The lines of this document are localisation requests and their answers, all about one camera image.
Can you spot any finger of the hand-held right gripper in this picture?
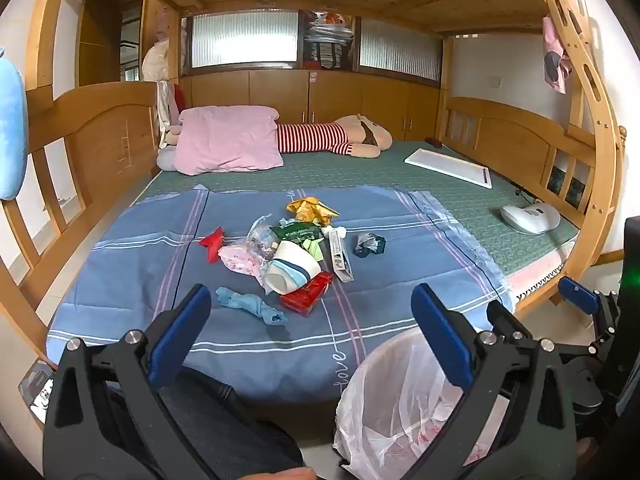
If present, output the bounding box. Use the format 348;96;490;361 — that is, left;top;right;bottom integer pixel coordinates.
557;276;621;343
486;300;541;345

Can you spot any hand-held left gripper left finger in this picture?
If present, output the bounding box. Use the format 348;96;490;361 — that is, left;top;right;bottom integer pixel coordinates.
42;284;221;480

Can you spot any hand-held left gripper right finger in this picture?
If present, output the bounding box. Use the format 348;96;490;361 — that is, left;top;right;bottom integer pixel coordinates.
400;283;581;480

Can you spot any blue glove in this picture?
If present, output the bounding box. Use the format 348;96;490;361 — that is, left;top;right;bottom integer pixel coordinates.
216;286;290;325

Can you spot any pink tissue packet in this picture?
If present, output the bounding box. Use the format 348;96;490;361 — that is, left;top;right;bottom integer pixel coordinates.
218;242;266;281

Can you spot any white paper cup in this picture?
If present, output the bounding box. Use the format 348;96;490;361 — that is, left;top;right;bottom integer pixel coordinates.
262;240;322;296

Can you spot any clear plastic bag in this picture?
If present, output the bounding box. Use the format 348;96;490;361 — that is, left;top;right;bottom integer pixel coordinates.
246;214;281;261

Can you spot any red cardboard box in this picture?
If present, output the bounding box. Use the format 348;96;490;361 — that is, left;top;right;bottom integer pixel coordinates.
279;270;335;317

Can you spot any long white carton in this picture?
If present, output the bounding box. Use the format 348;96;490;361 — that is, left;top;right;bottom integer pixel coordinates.
327;234;355;283

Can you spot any green wet wipe packet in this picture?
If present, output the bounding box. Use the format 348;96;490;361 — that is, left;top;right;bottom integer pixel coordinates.
270;222;321;247

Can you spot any light green wrapper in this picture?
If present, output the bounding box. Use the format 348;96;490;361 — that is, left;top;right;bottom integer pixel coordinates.
299;237;326;263

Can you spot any yellow snack bag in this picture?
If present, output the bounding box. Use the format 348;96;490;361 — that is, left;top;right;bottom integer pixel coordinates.
285;197;341;226

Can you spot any blue striped bedsheet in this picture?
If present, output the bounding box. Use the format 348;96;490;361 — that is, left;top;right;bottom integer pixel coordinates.
47;185;516;406

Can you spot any white handheld appliance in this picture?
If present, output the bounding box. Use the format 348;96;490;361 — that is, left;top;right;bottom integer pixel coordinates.
500;202;562;235

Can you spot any red crumpled wrapper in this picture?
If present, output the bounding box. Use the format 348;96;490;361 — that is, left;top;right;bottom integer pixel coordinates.
199;226;227;264

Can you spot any dark teal crumpled wrapper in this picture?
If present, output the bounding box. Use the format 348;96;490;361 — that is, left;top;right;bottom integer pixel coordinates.
354;232;387;258

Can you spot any green bed mat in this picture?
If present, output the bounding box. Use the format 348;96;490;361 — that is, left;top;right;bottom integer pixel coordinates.
127;140;581;271

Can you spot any printed paper package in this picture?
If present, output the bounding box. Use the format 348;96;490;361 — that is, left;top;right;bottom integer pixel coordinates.
19;360;56;428

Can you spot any white flat board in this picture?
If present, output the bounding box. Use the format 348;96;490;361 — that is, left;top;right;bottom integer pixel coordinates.
404;147;493;190

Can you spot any pink pillow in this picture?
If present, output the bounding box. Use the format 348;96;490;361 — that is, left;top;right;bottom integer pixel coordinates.
172;106;285;176

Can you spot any white and red hanging cloth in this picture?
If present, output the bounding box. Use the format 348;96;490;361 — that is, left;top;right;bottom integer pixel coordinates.
155;80;186;136

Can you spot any striped plush doll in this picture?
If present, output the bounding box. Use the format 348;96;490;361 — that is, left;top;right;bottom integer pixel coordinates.
277;115;393;161

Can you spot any pink hanging cloth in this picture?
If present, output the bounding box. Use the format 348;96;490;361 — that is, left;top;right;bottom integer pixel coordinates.
542;16;573;95

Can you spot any light blue plush cushion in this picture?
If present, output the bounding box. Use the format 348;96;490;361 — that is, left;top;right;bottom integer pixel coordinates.
0;47;30;202

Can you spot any frosted glass window panel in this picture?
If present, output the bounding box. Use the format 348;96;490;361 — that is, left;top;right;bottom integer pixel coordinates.
357;17;443;83
190;10;301;68

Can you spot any stack of stored bags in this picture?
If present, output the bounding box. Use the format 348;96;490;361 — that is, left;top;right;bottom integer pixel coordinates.
302;10;357;71

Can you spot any wooden bunk bed frame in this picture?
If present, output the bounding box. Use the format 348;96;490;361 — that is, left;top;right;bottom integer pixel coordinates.
0;0;631;361

